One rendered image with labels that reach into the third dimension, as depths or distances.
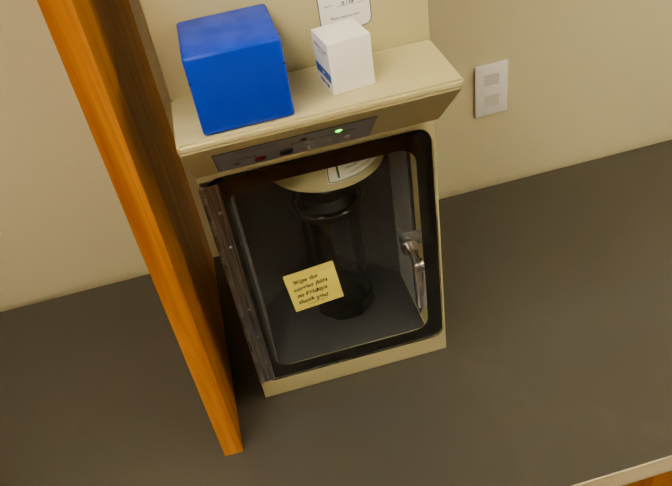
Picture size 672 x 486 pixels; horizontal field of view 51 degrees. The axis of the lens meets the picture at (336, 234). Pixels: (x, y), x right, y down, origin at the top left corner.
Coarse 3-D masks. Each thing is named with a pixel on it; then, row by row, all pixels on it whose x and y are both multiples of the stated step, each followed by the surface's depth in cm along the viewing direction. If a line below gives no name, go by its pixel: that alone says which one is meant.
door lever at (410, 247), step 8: (408, 248) 104; (416, 248) 105; (416, 256) 102; (416, 264) 100; (424, 264) 101; (416, 272) 101; (424, 272) 101; (416, 280) 102; (424, 280) 102; (416, 288) 103; (424, 288) 103; (416, 296) 105; (424, 296) 104; (424, 304) 105
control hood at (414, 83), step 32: (384, 64) 83; (416, 64) 82; (448, 64) 81; (320, 96) 79; (352, 96) 78; (384, 96) 77; (416, 96) 77; (448, 96) 80; (192, 128) 77; (256, 128) 76; (288, 128) 76; (320, 128) 79; (384, 128) 88; (192, 160) 78
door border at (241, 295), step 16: (208, 192) 91; (208, 208) 92; (224, 208) 93; (224, 224) 94; (224, 240) 96; (240, 272) 100; (240, 288) 102; (240, 304) 104; (240, 320) 105; (256, 320) 106; (256, 336) 108; (256, 352) 111; (256, 368) 112
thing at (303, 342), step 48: (384, 144) 93; (432, 144) 94; (240, 192) 92; (288, 192) 94; (336, 192) 96; (384, 192) 97; (432, 192) 99; (240, 240) 97; (288, 240) 99; (336, 240) 101; (384, 240) 103; (432, 240) 105; (384, 288) 109; (432, 288) 111; (288, 336) 110; (336, 336) 113; (384, 336) 115; (432, 336) 118
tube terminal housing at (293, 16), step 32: (160, 0) 76; (192, 0) 77; (224, 0) 78; (256, 0) 79; (288, 0) 80; (384, 0) 82; (416, 0) 83; (160, 32) 78; (288, 32) 82; (384, 32) 85; (416, 32) 85; (160, 64) 81; (288, 64) 84; (416, 128) 94; (288, 160) 92; (384, 352) 119; (416, 352) 121; (288, 384) 119
